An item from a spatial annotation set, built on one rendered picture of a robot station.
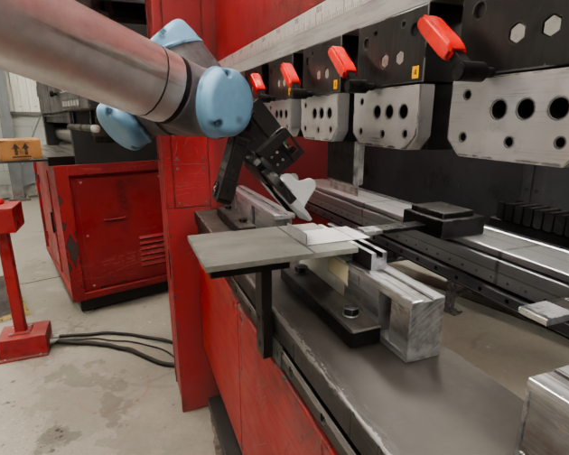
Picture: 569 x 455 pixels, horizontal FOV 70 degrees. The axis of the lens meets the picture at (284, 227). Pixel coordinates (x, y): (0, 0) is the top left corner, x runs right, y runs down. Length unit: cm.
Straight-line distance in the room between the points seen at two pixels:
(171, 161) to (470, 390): 122
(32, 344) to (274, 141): 209
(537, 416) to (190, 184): 130
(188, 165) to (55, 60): 117
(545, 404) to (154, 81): 48
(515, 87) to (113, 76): 36
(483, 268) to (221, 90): 59
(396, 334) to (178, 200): 109
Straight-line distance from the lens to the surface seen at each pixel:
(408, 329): 61
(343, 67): 61
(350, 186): 74
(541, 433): 50
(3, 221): 233
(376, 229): 80
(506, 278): 82
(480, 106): 46
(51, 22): 39
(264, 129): 67
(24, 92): 744
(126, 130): 56
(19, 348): 257
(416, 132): 53
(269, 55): 102
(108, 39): 41
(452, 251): 90
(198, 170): 154
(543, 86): 42
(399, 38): 58
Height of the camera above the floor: 121
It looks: 15 degrees down
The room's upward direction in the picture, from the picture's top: straight up
